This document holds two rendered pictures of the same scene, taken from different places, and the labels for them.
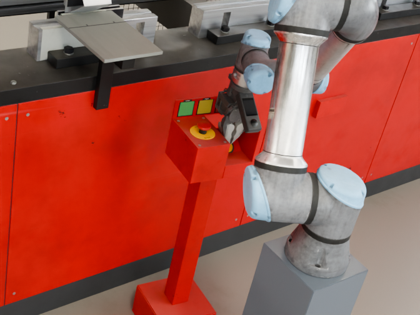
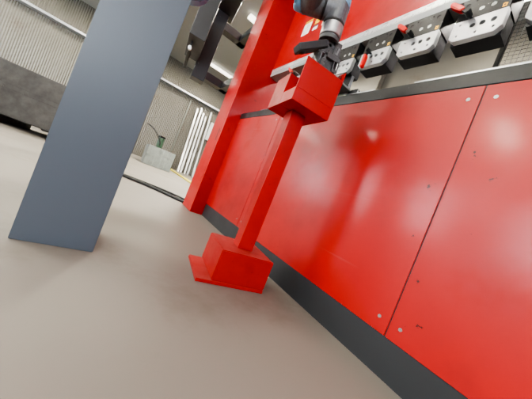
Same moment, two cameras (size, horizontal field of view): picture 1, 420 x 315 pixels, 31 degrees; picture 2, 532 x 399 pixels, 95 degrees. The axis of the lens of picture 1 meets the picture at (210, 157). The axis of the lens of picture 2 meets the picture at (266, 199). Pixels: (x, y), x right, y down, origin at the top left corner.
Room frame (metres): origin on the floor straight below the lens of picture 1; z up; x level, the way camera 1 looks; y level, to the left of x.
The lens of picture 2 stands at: (2.07, -0.90, 0.33)
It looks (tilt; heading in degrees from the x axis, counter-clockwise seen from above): 1 degrees down; 101
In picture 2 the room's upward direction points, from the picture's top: 22 degrees clockwise
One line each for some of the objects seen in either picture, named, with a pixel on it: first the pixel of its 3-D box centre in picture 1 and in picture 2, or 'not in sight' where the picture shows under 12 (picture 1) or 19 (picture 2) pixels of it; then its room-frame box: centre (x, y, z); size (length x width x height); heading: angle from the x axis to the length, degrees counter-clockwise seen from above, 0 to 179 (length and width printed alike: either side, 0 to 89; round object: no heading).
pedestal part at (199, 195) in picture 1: (190, 234); (268, 180); (1.88, 0.00, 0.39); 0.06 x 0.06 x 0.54; 36
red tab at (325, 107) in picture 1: (330, 105); not in sight; (2.58, -0.40, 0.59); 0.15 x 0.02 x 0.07; 135
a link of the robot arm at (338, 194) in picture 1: (332, 199); not in sight; (1.42, -0.29, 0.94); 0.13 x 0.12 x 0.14; 103
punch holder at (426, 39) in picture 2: not in sight; (423, 41); (2.24, 0.18, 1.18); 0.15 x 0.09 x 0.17; 135
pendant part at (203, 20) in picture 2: not in sight; (201, 28); (0.69, 0.90, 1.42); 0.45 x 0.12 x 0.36; 126
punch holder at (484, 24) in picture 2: not in sight; (484, 23); (2.38, 0.03, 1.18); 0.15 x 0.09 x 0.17; 135
